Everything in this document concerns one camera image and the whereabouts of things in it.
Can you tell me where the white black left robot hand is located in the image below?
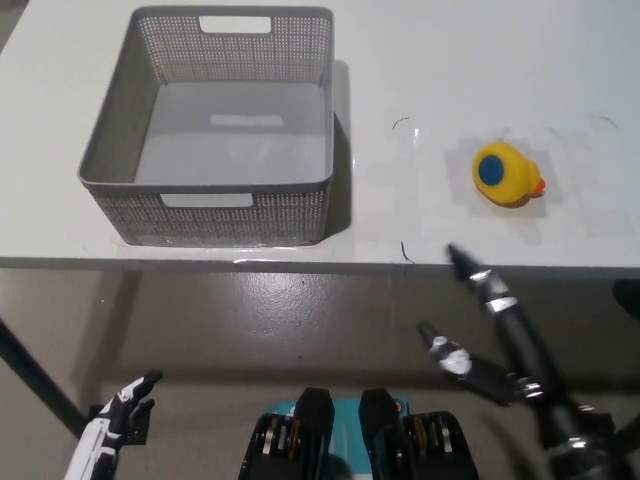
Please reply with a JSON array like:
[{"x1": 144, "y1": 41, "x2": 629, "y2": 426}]
[{"x1": 64, "y1": 369, "x2": 164, "y2": 480}]

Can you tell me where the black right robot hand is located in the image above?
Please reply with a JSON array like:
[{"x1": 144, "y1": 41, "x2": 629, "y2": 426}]
[{"x1": 417, "y1": 242, "x2": 617, "y2": 480}]

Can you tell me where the yellow rubber duck toy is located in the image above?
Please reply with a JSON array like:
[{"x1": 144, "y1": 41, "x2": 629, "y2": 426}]
[{"x1": 472, "y1": 141, "x2": 547, "y2": 209}]

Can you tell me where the black table leg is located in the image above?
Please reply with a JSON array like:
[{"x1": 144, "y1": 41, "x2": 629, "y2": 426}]
[
  {"x1": 612, "y1": 278, "x2": 640, "y2": 322},
  {"x1": 0, "y1": 317, "x2": 87, "y2": 440}
]

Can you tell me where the black teal robot torso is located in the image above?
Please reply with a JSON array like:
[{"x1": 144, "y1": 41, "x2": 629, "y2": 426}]
[{"x1": 237, "y1": 385, "x2": 482, "y2": 480}]

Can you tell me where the grey perforated plastic basket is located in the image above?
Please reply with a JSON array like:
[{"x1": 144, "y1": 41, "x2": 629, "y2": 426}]
[{"x1": 77, "y1": 5, "x2": 336, "y2": 247}]

